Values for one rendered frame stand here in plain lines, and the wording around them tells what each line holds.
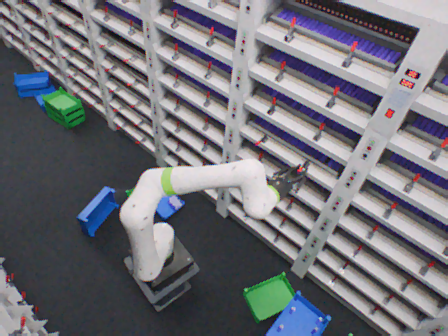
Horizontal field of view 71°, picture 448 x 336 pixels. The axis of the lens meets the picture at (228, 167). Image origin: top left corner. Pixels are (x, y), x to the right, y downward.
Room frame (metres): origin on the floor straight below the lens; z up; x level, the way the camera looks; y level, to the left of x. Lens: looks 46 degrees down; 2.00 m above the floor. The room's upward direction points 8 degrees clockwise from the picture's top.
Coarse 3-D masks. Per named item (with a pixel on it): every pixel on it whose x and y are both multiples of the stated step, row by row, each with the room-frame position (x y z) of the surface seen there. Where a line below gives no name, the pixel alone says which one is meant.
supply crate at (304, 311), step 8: (296, 296) 0.69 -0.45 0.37; (288, 304) 0.64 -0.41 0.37; (296, 304) 0.67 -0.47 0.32; (304, 304) 0.67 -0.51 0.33; (288, 312) 0.62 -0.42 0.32; (296, 312) 0.63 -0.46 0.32; (304, 312) 0.63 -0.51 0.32; (312, 312) 0.64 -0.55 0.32; (320, 312) 0.63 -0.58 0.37; (280, 320) 0.57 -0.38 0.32; (288, 320) 0.58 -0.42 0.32; (296, 320) 0.59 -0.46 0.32; (304, 320) 0.59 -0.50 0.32; (312, 320) 0.60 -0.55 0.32; (328, 320) 0.58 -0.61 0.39; (272, 328) 0.53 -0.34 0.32; (288, 328) 0.54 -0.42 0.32; (296, 328) 0.55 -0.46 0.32; (304, 328) 0.55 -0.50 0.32; (312, 328) 0.56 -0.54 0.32; (320, 328) 0.56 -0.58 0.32
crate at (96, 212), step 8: (104, 192) 1.31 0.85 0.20; (112, 192) 1.33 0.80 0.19; (96, 200) 1.23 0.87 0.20; (104, 200) 1.32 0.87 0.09; (112, 200) 1.35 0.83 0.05; (88, 208) 1.16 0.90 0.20; (96, 208) 1.24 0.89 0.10; (104, 208) 1.30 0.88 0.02; (112, 208) 1.32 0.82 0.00; (80, 216) 1.09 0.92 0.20; (88, 216) 1.16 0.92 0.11; (96, 216) 1.21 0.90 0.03; (104, 216) 1.24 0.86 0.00; (80, 224) 1.08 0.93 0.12; (88, 224) 1.13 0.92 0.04; (96, 224) 1.16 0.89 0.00; (88, 232) 1.07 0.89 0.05
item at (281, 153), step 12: (252, 120) 1.43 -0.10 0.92; (240, 132) 1.38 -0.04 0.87; (252, 132) 1.36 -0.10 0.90; (264, 144) 1.28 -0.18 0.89; (276, 144) 1.28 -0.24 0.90; (276, 156) 1.23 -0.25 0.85; (288, 156) 1.20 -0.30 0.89; (312, 156) 1.20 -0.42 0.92; (312, 168) 1.14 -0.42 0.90; (324, 180) 1.07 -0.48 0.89; (336, 180) 1.07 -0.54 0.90
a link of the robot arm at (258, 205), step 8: (264, 192) 0.72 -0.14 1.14; (272, 192) 0.77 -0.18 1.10; (248, 200) 0.70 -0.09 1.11; (256, 200) 0.70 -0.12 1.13; (264, 200) 0.71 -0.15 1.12; (272, 200) 0.73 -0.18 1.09; (248, 208) 0.69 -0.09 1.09; (256, 208) 0.68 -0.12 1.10; (264, 208) 0.69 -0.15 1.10; (272, 208) 0.71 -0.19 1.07; (248, 216) 0.68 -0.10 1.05; (256, 216) 0.67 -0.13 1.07; (264, 216) 0.68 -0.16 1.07
